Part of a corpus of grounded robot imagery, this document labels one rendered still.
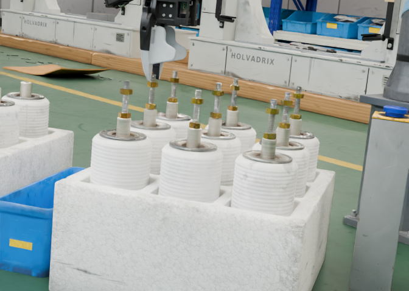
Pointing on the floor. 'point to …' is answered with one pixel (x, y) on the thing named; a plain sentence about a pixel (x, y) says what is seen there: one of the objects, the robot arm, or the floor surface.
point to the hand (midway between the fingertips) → (150, 71)
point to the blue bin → (29, 226)
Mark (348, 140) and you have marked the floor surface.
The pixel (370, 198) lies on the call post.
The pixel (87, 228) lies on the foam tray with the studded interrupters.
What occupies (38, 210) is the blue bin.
